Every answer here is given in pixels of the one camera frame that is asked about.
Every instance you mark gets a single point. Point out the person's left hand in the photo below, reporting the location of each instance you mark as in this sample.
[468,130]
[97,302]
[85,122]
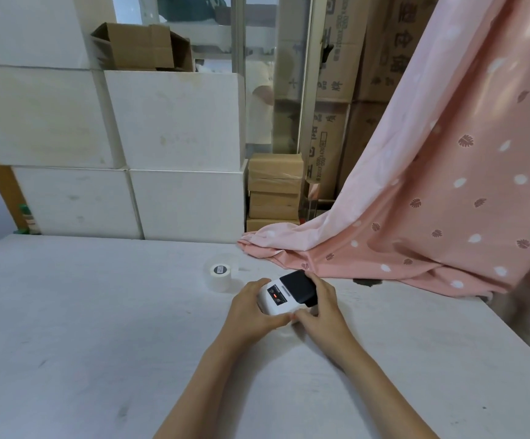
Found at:
[246,315]

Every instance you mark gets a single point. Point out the person's right hand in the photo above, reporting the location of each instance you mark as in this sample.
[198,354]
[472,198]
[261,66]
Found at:
[326,322]

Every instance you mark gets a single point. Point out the person's left thumb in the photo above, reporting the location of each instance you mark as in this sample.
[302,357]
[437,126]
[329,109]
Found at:
[277,321]

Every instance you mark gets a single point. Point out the person's right thumb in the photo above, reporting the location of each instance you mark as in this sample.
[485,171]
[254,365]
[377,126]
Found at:
[302,317]

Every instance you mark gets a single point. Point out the white and black label printer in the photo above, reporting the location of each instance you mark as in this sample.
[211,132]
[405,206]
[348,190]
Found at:
[287,290]

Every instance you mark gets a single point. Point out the person's right forearm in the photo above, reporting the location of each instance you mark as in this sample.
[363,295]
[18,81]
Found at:
[384,397]

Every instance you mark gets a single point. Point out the person's left forearm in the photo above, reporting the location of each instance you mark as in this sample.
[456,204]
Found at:
[196,393]

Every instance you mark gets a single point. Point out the white label roll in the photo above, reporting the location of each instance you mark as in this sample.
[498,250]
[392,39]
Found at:
[219,275]

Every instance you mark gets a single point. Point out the large printed cardboard box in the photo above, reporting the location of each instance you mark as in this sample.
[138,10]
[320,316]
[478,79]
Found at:
[326,141]
[388,45]
[363,141]
[342,45]

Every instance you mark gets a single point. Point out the pink leaf-print curtain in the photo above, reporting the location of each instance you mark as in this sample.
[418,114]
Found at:
[452,178]

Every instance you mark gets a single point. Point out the green bottle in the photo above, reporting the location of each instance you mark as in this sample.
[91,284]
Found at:
[29,221]

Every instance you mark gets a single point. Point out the open brown cardboard box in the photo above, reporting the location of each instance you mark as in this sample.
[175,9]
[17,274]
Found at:
[141,47]

